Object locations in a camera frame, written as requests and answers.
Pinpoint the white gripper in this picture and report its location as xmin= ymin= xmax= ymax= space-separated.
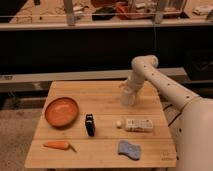
xmin=120 ymin=73 xmax=145 ymax=93

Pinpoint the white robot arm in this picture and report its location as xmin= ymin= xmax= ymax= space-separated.
xmin=121 ymin=55 xmax=213 ymax=171

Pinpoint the black eraser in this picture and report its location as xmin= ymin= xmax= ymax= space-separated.
xmin=85 ymin=114 xmax=95 ymax=137

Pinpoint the white plastic bottle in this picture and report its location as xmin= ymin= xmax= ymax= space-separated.
xmin=116 ymin=119 xmax=154 ymax=132

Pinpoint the blue sponge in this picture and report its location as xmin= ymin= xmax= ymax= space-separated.
xmin=118 ymin=140 xmax=141 ymax=160

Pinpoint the wooden table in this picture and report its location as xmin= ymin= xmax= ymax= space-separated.
xmin=25 ymin=81 xmax=176 ymax=169

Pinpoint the black object on shelf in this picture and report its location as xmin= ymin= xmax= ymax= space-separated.
xmin=92 ymin=7 xmax=115 ymax=21

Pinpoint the red basket on shelf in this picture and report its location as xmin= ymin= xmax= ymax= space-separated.
xmin=115 ymin=2 xmax=139 ymax=20

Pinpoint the orange bowl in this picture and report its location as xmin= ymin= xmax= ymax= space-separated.
xmin=45 ymin=97 xmax=79 ymax=127

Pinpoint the orange carrot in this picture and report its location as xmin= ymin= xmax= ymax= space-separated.
xmin=43 ymin=141 xmax=75 ymax=151

